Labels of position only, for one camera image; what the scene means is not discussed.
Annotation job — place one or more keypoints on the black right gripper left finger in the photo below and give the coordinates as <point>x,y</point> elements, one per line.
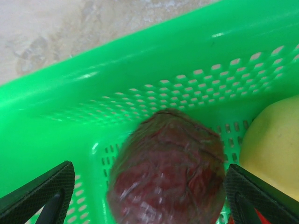
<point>35,193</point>

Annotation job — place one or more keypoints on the dark red wrinkled fruit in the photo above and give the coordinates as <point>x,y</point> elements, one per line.
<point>168,172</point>

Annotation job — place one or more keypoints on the green perforated plastic basket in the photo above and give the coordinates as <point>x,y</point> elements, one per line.
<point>140,70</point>

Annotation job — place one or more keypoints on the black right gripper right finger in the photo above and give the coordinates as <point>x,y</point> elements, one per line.
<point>236,184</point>

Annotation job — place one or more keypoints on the pale yellow toy fruit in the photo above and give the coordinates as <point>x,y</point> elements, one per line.
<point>273,144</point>

